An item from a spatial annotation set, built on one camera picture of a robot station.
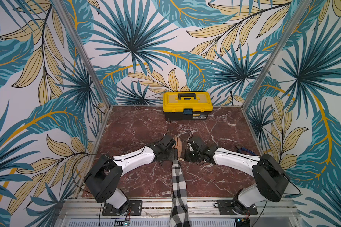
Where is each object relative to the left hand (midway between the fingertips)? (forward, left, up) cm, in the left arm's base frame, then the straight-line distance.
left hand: (171, 156), depth 86 cm
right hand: (0, -7, 0) cm, 7 cm away
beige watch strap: (-1, -6, 0) cm, 6 cm away
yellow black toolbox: (+33, -11, +11) cm, 37 cm away
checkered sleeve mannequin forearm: (-30, -5, +1) cm, 30 cm away
